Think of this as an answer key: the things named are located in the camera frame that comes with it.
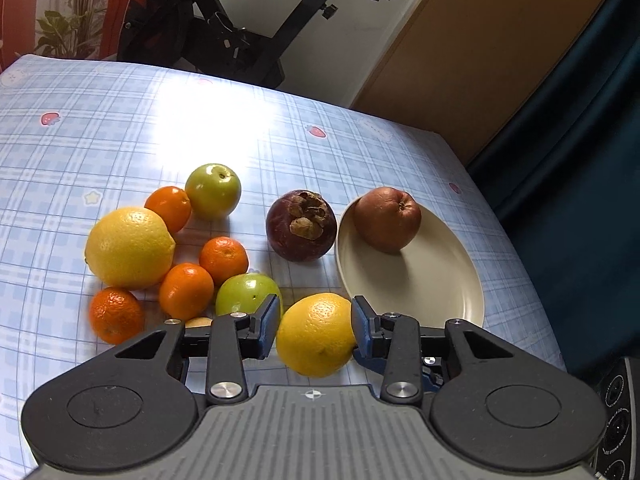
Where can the small tan longan fruit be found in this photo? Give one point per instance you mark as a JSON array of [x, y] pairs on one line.
[[201, 321]]

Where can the cream oval plate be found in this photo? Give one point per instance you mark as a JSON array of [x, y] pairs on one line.
[[432, 279]]

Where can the red plant wall poster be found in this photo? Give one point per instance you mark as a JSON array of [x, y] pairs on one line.
[[75, 29]]

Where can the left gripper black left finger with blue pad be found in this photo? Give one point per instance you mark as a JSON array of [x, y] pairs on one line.
[[225, 343]]

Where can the brown wooden door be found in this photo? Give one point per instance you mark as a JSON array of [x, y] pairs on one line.
[[462, 68]]

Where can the brown red apple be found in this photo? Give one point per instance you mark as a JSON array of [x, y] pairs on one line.
[[387, 219]]

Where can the large yellow lemon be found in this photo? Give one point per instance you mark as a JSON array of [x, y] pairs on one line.
[[130, 248]]

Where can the blue plaid tablecloth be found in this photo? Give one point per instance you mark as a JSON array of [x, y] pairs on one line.
[[80, 139]]

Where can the purple mangosteen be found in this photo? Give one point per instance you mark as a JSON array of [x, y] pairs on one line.
[[301, 226]]

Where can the black exercise bike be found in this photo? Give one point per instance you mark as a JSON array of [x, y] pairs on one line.
[[163, 32]]

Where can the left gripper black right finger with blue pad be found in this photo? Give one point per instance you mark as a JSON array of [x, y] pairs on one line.
[[414, 359]]

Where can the green apple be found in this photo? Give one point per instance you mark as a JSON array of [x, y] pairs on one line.
[[245, 293], [214, 191]]

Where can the dark teal curtain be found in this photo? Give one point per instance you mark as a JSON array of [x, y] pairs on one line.
[[562, 176]]

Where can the orange tangerine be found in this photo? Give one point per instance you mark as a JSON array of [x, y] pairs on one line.
[[173, 205], [115, 315], [186, 291], [223, 257]]

